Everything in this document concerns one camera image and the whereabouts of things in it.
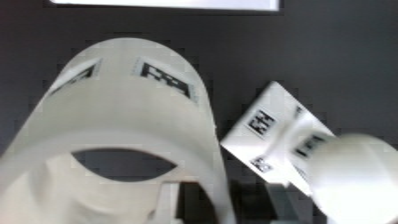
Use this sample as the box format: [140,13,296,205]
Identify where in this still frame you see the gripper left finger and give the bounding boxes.
[149,182,204,224]

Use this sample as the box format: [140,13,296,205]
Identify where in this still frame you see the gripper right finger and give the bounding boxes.
[236,183,323,224]

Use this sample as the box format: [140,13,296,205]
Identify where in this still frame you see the white lamp base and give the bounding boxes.
[220,81,333,195]

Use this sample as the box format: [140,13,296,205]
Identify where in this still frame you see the white lamp shade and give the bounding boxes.
[0,38,236,224]

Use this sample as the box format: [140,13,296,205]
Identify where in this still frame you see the white marker board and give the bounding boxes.
[49,0,280,11]

